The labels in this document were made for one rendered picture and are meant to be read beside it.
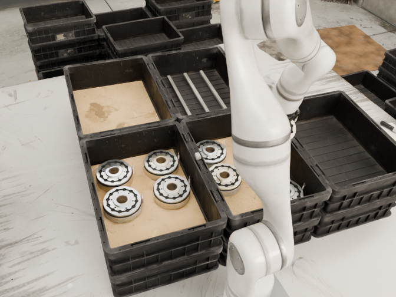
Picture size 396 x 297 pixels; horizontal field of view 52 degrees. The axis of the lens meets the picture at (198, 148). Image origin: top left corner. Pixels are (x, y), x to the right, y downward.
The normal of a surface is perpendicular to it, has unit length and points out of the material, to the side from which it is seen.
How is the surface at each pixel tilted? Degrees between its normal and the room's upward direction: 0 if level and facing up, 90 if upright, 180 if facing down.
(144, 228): 0
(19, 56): 0
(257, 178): 89
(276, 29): 112
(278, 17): 91
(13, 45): 0
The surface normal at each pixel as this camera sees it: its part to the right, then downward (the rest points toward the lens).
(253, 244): 0.15, -0.54
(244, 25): -0.35, 0.79
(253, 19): -0.41, 0.62
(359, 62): 0.05, -0.73
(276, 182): 0.27, 0.52
